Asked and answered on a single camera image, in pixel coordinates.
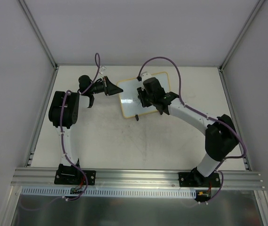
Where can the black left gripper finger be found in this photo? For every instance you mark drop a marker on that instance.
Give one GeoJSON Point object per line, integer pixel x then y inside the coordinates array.
{"type": "Point", "coordinates": [111, 92]}
{"type": "Point", "coordinates": [108, 86]}

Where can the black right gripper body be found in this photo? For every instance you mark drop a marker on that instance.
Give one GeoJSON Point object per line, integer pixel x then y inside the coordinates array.
{"type": "Point", "coordinates": [142, 98]}

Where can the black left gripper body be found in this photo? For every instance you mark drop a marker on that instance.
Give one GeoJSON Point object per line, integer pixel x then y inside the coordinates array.
{"type": "Point", "coordinates": [106, 86]}

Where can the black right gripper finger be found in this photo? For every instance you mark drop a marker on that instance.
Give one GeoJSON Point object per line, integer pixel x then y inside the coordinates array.
{"type": "Point", "coordinates": [141, 93]}
{"type": "Point", "coordinates": [144, 102]}

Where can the yellow framed small whiteboard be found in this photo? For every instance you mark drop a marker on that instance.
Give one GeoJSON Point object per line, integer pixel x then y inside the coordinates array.
{"type": "Point", "coordinates": [129, 101]}

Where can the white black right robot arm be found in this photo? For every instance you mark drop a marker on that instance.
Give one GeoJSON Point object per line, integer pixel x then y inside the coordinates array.
{"type": "Point", "coordinates": [219, 133]}

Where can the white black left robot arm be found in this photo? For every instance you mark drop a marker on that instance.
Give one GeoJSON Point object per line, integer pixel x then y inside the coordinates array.
{"type": "Point", "coordinates": [63, 114]}

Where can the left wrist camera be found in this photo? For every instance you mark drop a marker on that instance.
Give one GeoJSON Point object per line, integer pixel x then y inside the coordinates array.
{"type": "Point", "coordinates": [102, 70]}

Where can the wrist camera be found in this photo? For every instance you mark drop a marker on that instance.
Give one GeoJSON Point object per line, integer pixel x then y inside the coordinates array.
{"type": "Point", "coordinates": [102, 70]}
{"type": "Point", "coordinates": [143, 76]}

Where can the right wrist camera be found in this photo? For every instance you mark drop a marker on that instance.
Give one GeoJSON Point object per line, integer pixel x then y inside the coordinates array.
{"type": "Point", "coordinates": [143, 76]}

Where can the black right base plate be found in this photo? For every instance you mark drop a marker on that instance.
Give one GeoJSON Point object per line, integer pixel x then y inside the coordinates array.
{"type": "Point", "coordinates": [192, 179]}

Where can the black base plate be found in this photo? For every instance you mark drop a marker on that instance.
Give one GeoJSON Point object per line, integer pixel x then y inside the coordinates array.
{"type": "Point", "coordinates": [192, 179]}
{"type": "Point", "coordinates": [69, 175]}

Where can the left aluminium frame post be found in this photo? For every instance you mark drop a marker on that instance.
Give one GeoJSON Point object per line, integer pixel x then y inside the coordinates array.
{"type": "Point", "coordinates": [28, 14]}

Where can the aluminium frame post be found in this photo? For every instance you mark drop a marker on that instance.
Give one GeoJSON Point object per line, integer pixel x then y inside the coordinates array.
{"type": "Point", "coordinates": [28, 14]}
{"type": "Point", "coordinates": [248, 22]}

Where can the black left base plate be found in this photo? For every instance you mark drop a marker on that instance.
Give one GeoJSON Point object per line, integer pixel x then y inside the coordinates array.
{"type": "Point", "coordinates": [69, 175]}

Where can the aluminium mounting rail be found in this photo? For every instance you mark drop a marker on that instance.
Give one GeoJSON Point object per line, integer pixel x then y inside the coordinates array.
{"type": "Point", "coordinates": [134, 178]}

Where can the white slotted cable duct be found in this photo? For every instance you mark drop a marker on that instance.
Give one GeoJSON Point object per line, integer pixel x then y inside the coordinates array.
{"type": "Point", "coordinates": [111, 192]}

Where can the right aluminium frame post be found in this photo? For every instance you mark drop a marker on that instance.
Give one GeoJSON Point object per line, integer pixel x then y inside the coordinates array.
{"type": "Point", "coordinates": [248, 22]}

